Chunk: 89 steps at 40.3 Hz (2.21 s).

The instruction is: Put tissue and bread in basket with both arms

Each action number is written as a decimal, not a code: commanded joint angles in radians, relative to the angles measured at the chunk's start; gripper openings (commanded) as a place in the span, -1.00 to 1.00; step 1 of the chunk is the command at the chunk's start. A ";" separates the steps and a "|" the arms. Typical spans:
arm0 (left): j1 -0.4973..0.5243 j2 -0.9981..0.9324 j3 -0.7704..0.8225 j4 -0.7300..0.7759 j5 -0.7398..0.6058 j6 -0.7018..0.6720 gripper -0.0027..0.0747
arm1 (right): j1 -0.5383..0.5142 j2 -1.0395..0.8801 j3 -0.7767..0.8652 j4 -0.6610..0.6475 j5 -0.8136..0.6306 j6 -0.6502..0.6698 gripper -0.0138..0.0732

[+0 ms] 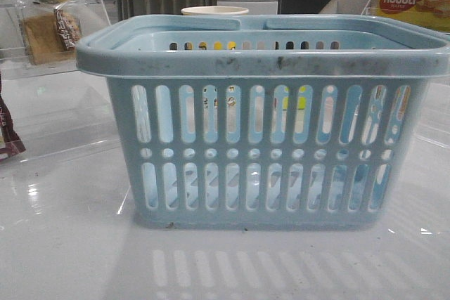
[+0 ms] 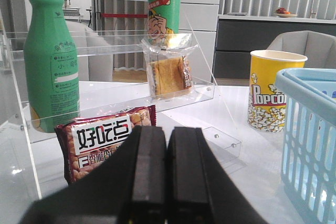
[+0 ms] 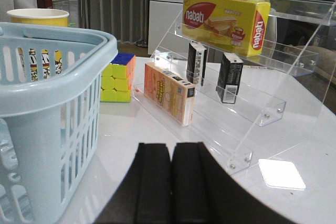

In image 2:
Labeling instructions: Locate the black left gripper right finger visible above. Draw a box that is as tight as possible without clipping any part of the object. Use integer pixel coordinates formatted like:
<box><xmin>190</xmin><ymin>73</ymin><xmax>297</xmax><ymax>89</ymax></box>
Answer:
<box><xmin>166</xmin><ymin>127</ymin><xmax>266</xmax><ymax>223</ymax></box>

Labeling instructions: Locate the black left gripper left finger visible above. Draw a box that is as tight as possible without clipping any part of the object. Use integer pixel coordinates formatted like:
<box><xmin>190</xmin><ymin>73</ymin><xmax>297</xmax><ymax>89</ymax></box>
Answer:
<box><xmin>20</xmin><ymin>126</ymin><xmax>166</xmax><ymax>223</ymax></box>

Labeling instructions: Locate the packaged bread slice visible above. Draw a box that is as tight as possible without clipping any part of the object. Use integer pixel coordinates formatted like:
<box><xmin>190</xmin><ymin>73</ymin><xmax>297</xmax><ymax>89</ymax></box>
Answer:
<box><xmin>141</xmin><ymin>33</ymin><xmax>198</xmax><ymax>100</ymax></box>

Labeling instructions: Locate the light blue plastic basket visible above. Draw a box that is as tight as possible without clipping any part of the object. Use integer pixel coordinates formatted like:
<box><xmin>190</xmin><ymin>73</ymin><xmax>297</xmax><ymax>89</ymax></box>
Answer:
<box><xmin>275</xmin><ymin>68</ymin><xmax>335</xmax><ymax>223</ymax></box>

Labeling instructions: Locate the red biscuit snack packet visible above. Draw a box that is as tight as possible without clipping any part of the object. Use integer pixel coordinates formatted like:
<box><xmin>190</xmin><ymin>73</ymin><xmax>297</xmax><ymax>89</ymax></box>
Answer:
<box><xmin>55</xmin><ymin>105</ymin><xmax>156</xmax><ymax>184</ymax></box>

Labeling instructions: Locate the yellow popcorn paper cup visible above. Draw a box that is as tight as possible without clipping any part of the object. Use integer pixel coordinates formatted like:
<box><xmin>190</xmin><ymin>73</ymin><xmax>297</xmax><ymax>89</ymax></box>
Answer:
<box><xmin>247</xmin><ymin>50</ymin><xmax>308</xmax><ymax>132</ymax></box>

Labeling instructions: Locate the clear acrylic display shelf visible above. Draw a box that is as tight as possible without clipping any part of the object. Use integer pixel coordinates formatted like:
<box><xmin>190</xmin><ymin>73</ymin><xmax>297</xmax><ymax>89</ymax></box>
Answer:
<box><xmin>0</xmin><ymin>0</ymin><xmax>242</xmax><ymax>200</ymax></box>

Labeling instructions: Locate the dark kitchen counter cabinet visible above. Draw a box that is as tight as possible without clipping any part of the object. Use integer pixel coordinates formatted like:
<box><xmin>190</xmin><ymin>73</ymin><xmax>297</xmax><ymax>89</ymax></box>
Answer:
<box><xmin>213</xmin><ymin>15</ymin><xmax>335</xmax><ymax>80</ymax></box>

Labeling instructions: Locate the green bottle with cap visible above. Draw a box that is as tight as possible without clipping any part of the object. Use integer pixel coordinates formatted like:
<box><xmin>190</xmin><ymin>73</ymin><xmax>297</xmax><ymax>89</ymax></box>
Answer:
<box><xmin>24</xmin><ymin>0</ymin><xmax>79</xmax><ymax>133</ymax></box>

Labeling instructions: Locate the grey armchair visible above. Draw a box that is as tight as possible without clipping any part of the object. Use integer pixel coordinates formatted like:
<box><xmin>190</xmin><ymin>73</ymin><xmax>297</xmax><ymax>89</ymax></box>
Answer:
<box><xmin>267</xmin><ymin>30</ymin><xmax>335</xmax><ymax>69</ymax></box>

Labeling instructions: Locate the green cartoon-label bottle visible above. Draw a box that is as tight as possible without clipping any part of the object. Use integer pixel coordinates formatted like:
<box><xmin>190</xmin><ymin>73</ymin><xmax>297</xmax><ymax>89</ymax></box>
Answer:
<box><xmin>148</xmin><ymin>0</ymin><xmax>181</xmax><ymax>39</ymax></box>

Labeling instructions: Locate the plate of fruit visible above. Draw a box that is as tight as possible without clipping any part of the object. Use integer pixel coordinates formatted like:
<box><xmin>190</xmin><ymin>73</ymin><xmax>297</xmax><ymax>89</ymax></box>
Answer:
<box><xmin>275</xmin><ymin>7</ymin><xmax>297</xmax><ymax>18</ymax></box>

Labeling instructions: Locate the white refrigerator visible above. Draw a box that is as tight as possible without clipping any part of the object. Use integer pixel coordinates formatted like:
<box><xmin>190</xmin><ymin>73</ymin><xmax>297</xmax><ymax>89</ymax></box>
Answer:
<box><xmin>179</xmin><ymin>0</ymin><xmax>220</xmax><ymax>82</ymax></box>

